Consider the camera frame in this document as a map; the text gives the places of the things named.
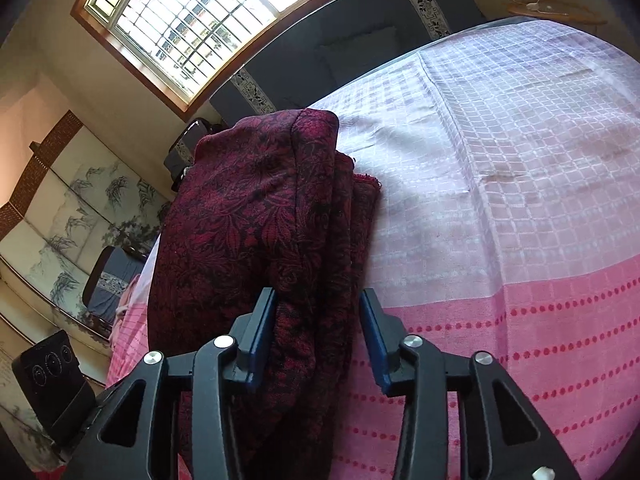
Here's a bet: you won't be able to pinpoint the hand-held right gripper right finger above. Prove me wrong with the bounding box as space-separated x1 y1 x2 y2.
360 287 583 480

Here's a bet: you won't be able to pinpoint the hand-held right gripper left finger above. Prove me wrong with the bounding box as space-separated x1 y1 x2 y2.
75 287 278 480

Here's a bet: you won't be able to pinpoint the dark red floral garment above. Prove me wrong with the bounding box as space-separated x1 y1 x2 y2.
147 107 383 480

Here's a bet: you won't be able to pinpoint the pink clothes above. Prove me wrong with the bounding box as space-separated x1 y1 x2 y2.
112 275 146 351

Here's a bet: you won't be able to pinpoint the grey cushioned wooden armchair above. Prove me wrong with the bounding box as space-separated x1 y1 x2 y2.
82 245 151 341
164 117 226 193

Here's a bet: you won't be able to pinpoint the pink and white checked bedsheet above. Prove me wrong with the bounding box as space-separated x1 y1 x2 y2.
105 17 640 480

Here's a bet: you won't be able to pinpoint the black box with round marks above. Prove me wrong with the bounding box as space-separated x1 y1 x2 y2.
11 330 98 448

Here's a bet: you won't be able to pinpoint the painted folding screen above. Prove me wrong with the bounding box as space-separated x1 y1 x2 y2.
0 110 173 461

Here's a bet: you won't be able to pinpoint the wooden framed window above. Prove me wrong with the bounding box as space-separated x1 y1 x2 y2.
70 0 401 116

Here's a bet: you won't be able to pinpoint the grey sofa with patterned stripes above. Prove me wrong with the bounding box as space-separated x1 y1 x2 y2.
207 0 488 128

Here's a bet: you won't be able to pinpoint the round wooden side table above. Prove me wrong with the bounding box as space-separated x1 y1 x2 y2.
507 0 608 26

